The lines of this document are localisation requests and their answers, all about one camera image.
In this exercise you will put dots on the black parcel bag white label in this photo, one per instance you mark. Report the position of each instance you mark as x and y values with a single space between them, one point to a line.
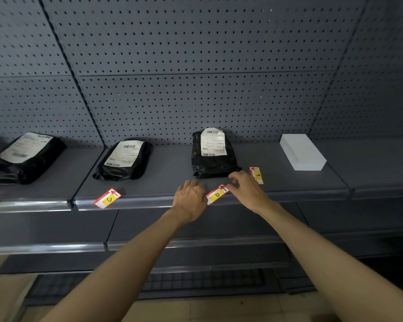
37 162
215 165
124 155

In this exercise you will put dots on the person's right fingers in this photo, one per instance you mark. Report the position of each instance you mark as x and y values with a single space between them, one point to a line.
237 177

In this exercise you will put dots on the grey metal shelf board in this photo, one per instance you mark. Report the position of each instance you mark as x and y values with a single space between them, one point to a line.
47 228
372 167
168 174
47 187
147 224
356 217

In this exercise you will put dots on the red yellow shelf tag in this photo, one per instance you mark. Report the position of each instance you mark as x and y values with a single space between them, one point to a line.
217 195
107 198
257 175

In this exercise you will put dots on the black base grille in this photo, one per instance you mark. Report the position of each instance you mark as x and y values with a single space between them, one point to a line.
201 281

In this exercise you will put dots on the grey pegboard back panel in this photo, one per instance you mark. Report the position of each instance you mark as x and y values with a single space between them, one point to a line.
383 80
27 80
194 63

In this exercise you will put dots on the person's left fingers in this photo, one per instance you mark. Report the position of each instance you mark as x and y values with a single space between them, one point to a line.
193 187

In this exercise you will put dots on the white rectangular box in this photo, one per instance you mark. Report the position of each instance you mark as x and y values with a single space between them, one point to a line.
302 152

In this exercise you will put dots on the person's right forearm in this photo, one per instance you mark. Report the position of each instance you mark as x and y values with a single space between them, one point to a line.
322 258

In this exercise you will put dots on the grey metal base shelf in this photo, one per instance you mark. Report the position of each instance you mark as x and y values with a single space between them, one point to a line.
53 263

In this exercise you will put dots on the person's left forearm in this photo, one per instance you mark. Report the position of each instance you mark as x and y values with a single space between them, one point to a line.
127 264

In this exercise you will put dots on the person's left hand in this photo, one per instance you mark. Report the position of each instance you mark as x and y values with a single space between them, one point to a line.
189 201

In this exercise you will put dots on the person's right hand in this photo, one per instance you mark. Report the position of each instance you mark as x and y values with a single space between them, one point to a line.
250 191

